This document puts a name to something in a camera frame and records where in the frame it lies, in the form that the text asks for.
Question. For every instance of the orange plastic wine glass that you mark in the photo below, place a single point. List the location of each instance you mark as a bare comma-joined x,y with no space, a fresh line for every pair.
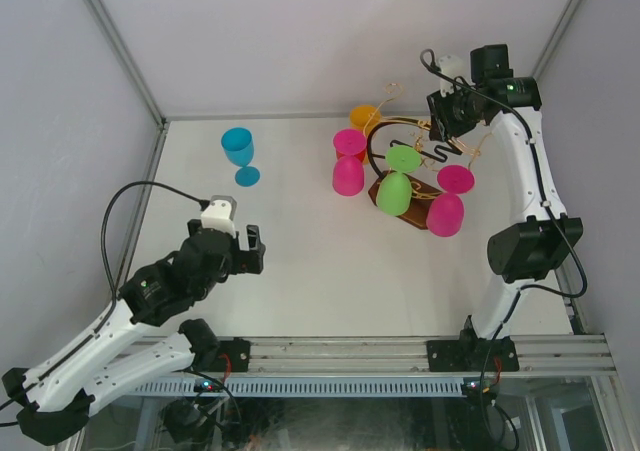
364,118

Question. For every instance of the pink wine glass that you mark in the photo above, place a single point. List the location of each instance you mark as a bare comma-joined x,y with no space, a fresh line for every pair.
348,172
446,213

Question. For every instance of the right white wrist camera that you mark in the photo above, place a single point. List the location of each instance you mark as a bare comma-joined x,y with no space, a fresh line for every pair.
453,67

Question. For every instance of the gold wire wine glass rack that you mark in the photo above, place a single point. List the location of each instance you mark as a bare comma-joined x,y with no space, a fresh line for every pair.
424,179

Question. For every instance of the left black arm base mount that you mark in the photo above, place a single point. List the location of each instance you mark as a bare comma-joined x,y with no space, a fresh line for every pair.
231,355

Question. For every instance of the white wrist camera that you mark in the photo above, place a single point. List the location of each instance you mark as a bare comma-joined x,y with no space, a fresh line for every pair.
219,214
453,67

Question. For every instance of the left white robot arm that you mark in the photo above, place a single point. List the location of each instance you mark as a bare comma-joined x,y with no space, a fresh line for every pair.
58,397

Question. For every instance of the grey slotted cable duct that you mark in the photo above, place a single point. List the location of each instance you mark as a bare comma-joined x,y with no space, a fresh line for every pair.
304,387

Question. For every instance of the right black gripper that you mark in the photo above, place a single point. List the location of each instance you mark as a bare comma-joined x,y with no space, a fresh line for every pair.
446,127

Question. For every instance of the aluminium front rail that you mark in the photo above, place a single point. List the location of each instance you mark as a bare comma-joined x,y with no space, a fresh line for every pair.
541,355

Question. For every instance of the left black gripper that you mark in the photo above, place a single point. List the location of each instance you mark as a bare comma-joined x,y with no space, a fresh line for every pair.
248,260

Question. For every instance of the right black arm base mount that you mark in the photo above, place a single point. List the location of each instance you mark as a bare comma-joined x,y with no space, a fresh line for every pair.
454,356

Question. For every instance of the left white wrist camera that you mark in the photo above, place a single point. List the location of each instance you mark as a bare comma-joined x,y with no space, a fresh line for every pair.
219,214

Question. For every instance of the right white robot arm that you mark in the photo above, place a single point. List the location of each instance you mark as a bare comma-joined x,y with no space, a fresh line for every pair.
541,234

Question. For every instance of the blue plastic wine glass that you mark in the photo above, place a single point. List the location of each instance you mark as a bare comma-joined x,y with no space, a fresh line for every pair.
238,146

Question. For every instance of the green plastic wine glass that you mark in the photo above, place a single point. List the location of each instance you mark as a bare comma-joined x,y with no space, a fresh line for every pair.
395,190

